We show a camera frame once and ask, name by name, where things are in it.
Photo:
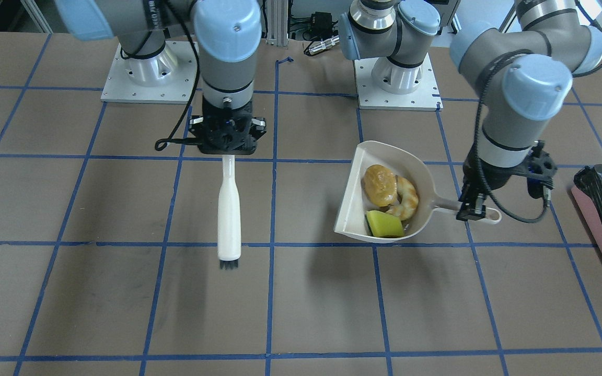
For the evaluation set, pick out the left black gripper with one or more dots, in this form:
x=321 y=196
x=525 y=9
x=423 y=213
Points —
x=482 y=177

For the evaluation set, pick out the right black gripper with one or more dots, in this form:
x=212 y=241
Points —
x=195 y=127

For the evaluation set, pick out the twisted bread croissant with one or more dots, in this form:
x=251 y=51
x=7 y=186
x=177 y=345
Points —
x=409 y=200

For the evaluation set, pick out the yellow sponge piece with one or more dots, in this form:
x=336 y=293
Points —
x=384 y=225

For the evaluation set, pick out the beige plastic dustpan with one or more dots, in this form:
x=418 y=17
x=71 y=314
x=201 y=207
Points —
x=351 y=220

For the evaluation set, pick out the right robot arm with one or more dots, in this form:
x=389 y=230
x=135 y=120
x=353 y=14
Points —
x=223 y=38

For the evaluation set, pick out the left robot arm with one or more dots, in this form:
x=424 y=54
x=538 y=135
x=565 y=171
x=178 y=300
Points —
x=521 y=80

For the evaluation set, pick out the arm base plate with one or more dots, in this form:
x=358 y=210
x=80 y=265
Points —
x=396 y=78
x=163 y=79

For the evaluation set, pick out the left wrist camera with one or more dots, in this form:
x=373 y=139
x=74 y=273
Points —
x=541 y=170

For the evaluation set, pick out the aluminium frame post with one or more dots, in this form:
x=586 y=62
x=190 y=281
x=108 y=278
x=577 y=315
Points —
x=277 y=22

